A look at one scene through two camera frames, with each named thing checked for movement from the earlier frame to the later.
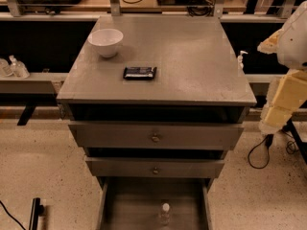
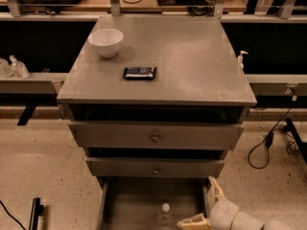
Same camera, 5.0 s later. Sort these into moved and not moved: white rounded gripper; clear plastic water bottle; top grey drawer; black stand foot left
Moved: white rounded gripper
Not moved: black stand foot left; top grey drawer; clear plastic water bottle
